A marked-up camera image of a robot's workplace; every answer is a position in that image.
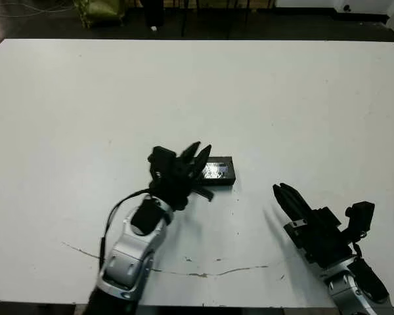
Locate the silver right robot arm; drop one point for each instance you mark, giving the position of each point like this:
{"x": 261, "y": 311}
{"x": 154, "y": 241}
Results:
{"x": 351, "y": 285}

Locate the black round wall fitting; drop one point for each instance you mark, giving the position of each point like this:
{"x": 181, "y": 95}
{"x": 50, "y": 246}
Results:
{"x": 347, "y": 7}

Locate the olive green plastic bag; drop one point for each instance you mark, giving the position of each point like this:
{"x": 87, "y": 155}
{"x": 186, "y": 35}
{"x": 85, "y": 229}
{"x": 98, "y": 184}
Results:
{"x": 98, "y": 11}

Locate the black box lid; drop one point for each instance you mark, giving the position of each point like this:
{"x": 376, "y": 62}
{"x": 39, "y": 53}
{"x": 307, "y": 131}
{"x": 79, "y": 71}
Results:
{"x": 220, "y": 170}

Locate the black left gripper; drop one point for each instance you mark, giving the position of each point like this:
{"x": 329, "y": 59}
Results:
{"x": 177, "y": 187}

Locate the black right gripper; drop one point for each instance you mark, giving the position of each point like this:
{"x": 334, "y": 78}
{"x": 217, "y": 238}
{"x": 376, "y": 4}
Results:
{"x": 321, "y": 239}

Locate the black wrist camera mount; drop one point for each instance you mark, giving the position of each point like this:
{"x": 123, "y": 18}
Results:
{"x": 162, "y": 160}
{"x": 361, "y": 216}

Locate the black upright post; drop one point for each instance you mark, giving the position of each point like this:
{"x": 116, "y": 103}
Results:
{"x": 154, "y": 13}

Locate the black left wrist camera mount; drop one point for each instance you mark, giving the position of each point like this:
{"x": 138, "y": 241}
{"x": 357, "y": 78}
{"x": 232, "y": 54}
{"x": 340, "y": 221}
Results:
{"x": 162, "y": 160}

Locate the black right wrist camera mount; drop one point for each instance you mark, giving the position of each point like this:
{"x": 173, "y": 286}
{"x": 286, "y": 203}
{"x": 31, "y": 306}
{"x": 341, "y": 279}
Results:
{"x": 361, "y": 216}

